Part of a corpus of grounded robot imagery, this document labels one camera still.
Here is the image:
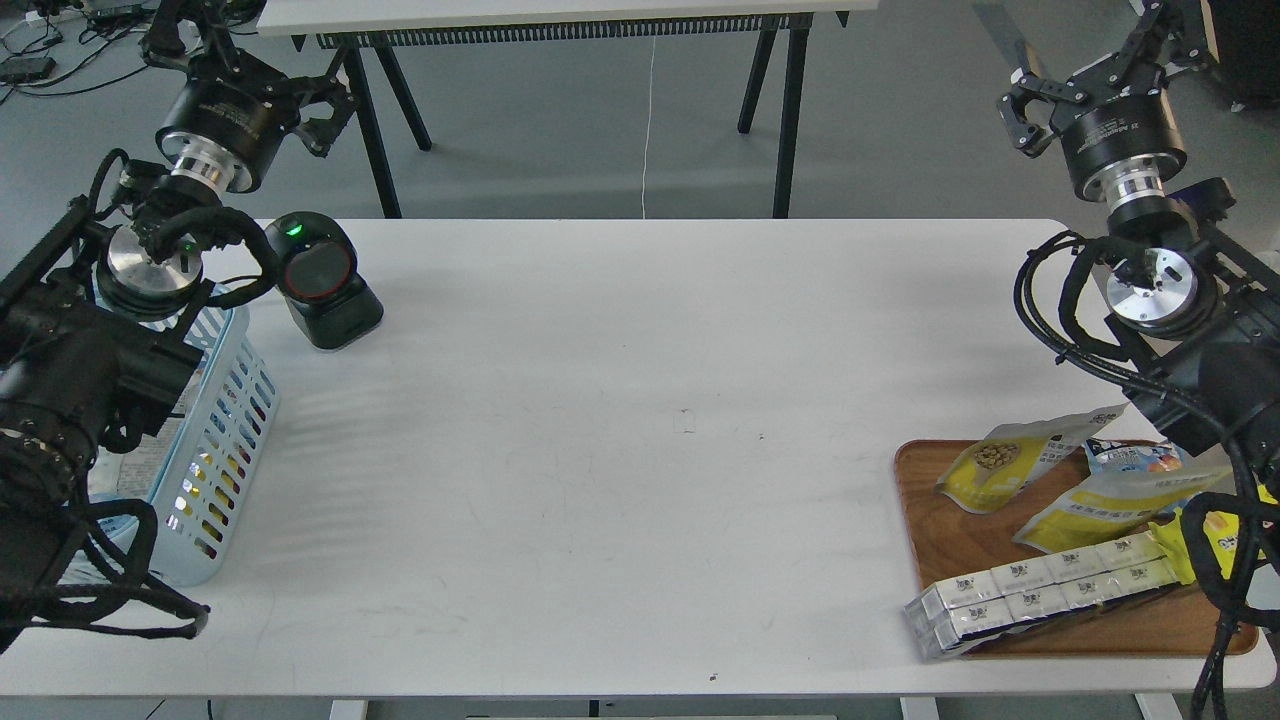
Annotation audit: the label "yellow white snack pouch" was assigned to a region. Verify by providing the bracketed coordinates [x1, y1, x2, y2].
[934, 404, 1126, 515]
[1012, 466, 1231, 553]

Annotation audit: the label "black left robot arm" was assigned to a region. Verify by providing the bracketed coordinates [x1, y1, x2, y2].
[3, 1, 381, 647]

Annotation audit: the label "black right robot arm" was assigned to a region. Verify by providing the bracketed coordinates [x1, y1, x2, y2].
[983, 1, 1279, 719]

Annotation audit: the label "white boxed snack pack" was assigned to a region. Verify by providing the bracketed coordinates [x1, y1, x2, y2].
[902, 532, 1180, 661]

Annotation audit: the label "light blue plastic basket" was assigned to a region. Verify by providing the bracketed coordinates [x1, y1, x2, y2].
[137, 307, 280, 587]

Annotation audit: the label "blue white snack bag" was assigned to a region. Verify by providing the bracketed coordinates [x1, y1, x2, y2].
[1084, 438, 1184, 475]

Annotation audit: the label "yellow cartoon snack bag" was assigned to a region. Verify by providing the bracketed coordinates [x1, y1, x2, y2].
[1148, 492, 1240, 585]

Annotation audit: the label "black barcode scanner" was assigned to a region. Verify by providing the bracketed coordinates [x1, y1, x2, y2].
[265, 211, 384, 350]

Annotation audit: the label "brown wooden tray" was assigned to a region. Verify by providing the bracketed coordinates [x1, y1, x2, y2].
[893, 439, 1219, 659]

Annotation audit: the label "white background table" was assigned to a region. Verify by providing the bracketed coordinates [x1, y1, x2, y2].
[256, 1, 879, 219]

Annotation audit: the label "white hanging cable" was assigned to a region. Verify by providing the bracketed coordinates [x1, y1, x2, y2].
[640, 36, 657, 220]

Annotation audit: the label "black floor cables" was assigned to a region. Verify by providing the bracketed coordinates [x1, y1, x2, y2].
[0, 0, 175, 105]

